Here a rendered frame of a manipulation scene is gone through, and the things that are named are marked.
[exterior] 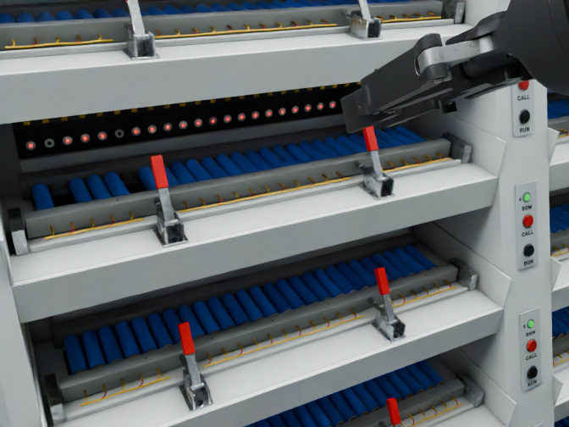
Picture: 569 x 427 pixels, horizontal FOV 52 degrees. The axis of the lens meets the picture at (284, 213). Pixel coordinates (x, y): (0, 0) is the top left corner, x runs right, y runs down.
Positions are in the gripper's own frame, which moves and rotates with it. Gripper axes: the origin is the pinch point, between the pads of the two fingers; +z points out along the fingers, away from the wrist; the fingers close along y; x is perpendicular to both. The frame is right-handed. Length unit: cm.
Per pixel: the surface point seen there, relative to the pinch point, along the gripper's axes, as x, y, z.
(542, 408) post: -45, 37, 28
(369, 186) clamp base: -6.2, 11.5, 22.7
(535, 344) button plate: -34, 36, 25
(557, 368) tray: -42, 46, 32
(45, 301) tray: -10.7, -27.5, 21.9
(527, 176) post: -9.3, 35.8, 20.6
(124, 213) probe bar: -3.6, -17.8, 26.4
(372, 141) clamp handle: -0.8, 12.4, 21.5
